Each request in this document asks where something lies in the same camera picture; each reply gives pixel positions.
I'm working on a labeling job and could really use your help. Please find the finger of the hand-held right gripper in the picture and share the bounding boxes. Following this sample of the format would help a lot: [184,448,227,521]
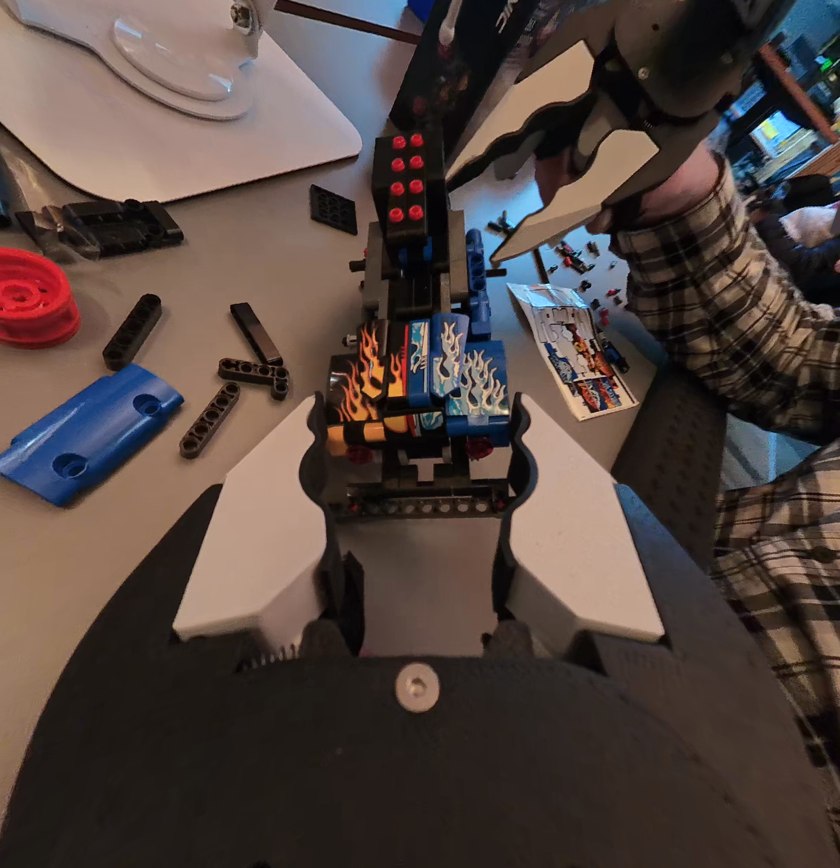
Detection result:
[444,39,598,192]
[489,127,664,267]

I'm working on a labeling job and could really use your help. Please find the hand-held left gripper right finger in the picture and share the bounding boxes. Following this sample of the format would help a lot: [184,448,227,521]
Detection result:
[494,392,666,645]

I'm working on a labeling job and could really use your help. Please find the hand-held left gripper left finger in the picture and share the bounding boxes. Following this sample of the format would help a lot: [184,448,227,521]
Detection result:
[172,392,347,644]

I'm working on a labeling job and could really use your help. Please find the blue skull sticker panel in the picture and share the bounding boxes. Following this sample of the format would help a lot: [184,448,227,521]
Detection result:
[464,228,493,340]

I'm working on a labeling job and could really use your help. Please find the toy brick truck model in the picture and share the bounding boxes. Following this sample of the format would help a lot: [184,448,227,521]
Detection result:
[324,127,512,522]

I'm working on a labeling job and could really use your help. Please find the person's right forearm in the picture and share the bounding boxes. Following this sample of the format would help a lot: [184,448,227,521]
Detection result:
[610,159,840,445]

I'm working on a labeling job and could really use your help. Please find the person's right hand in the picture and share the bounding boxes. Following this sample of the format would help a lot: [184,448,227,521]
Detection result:
[591,144,724,235]

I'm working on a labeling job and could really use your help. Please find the scattered small brick pieces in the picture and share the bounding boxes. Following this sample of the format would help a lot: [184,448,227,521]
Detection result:
[486,210,627,326]

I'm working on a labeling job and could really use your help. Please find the black toy set box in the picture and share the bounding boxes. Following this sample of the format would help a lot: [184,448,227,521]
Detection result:
[389,0,610,153]

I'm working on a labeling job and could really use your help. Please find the long thin black beam piece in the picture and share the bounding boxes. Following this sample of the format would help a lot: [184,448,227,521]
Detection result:
[179,381,241,460]

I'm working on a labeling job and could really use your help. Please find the black angled beam piece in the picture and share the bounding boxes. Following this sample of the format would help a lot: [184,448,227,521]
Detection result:
[218,357,290,401]

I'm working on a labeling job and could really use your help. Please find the colourful sticker sheet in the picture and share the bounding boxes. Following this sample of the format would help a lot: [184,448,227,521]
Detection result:
[507,283,639,423]

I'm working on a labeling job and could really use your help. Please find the blue curved panel piece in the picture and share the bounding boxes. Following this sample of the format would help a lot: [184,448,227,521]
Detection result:
[0,363,185,507]

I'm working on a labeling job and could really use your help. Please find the black square plate piece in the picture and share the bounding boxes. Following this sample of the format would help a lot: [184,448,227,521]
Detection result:
[309,184,360,236]

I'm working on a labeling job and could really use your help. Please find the red wheel rim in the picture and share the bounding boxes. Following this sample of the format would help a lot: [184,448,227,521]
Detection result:
[0,246,82,350]

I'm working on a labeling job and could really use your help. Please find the white book stand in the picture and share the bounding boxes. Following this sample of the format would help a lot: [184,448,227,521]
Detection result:
[0,0,363,204]

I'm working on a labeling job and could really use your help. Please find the black studded plate piece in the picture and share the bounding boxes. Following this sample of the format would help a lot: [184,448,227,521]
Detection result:
[54,198,185,260]

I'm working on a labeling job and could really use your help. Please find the small clear parts bag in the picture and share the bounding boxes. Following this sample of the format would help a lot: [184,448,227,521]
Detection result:
[13,203,102,262]

